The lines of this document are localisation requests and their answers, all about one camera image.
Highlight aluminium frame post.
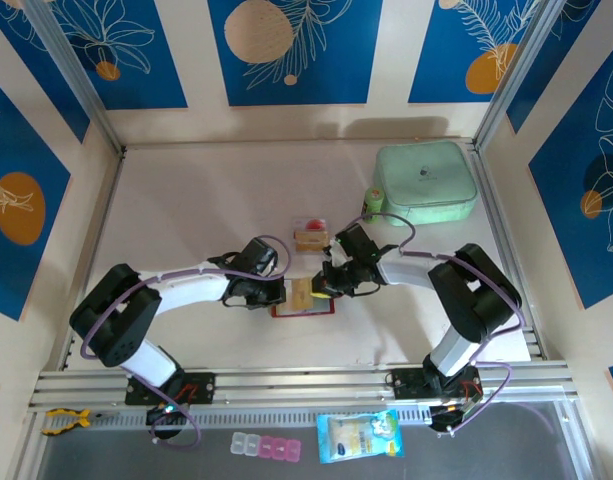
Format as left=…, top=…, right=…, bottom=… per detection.
left=23, top=0, right=127, bottom=154
left=473, top=0, right=570, bottom=151

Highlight grey slotted cable duct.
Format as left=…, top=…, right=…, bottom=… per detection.
left=88, top=405, right=435, bottom=427

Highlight black controller board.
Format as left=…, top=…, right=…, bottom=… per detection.
left=145, top=402, right=190, bottom=427
left=429, top=387, right=483, bottom=432

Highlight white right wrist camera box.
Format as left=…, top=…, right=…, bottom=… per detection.
left=324, top=243, right=348, bottom=271

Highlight white and pink pill organizer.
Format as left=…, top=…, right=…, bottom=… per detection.
left=230, top=432, right=303, bottom=462

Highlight yellow handled pliers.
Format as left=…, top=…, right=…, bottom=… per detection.
left=40, top=407, right=115, bottom=436

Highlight aluminium side rail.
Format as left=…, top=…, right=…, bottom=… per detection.
left=60, top=147, right=127, bottom=371
left=468, top=142, right=546, bottom=361

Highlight mint green zip pouch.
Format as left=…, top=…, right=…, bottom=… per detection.
left=374, top=140, right=477, bottom=229

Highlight white card with red circle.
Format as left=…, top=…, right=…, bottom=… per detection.
left=290, top=214, right=333, bottom=236

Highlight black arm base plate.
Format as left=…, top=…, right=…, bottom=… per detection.
left=124, top=372, right=217, bottom=406
left=389, top=367, right=482, bottom=401

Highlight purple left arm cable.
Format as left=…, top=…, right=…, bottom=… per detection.
left=80, top=234, right=293, bottom=447

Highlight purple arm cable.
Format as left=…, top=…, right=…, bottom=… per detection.
left=345, top=212, right=527, bottom=434
left=80, top=234, right=293, bottom=447

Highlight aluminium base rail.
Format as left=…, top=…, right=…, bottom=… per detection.
left=28, top=362, right=580, bottom=414

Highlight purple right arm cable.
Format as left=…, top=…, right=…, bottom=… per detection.
left=345, top=212, right=527, bottom=434

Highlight small green bottle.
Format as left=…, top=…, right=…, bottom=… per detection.
left=360, top=186, right=386, bottom=224

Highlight red leather card holder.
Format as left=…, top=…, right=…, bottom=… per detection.
left=269, top=294, right=337, bottom=319

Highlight blue and white snack packet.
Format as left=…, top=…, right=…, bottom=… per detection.
left=316, top=409, right=405, bottom=465

